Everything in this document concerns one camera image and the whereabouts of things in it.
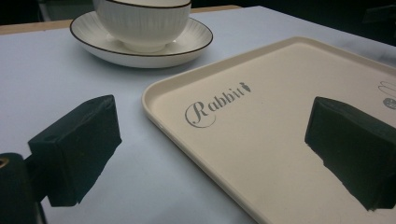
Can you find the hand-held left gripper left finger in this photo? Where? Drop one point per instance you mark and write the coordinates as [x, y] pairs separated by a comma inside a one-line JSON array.
[[74, 149]]

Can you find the beige printed tray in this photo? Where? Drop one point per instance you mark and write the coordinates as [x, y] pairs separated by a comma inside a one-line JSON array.
[[264, 130]]

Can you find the white ribbed bowl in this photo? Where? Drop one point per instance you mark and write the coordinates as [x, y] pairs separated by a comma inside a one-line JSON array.
[[143, 21]]

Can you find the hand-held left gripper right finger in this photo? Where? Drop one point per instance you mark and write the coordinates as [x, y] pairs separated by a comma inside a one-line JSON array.
[[351, 149]]

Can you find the white black-rimmed saucer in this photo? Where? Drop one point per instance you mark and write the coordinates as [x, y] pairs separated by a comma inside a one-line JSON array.
[[93, 35]]

